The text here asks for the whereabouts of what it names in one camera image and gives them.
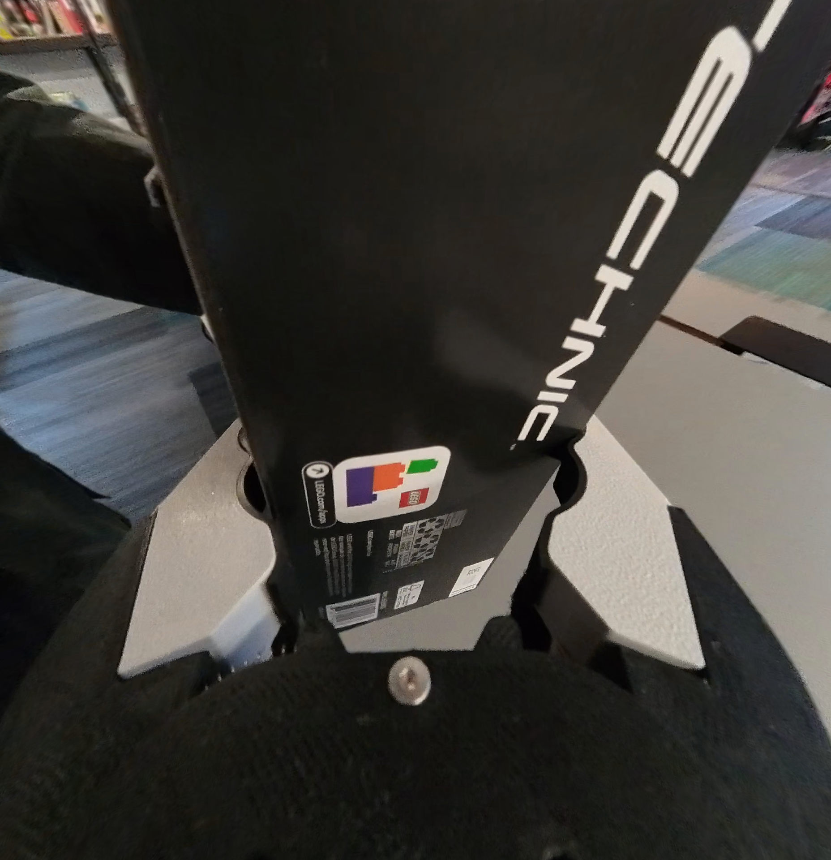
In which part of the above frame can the person's black jacket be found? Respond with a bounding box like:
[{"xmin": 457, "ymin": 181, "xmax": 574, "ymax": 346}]
[{"xmin": 0, "ymin": 413, "xmax": 131, "ymax": 727}]

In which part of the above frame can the blue plane lego box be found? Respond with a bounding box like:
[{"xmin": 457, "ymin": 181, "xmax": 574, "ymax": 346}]
[{"xmin": 110, "ymin": 0, "xmax": 831, "ymax": 636}]

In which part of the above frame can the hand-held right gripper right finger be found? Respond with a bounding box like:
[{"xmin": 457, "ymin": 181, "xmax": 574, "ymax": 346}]
[{"xmin": 516, "ymin": 433, "xmax": 711, "ymax": 673}]

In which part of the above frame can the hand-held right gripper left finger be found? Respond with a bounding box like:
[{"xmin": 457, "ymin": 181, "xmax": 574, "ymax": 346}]
[{"xmin": 118, "ymin": 420, "xmax": 285, "ymax": 679}]

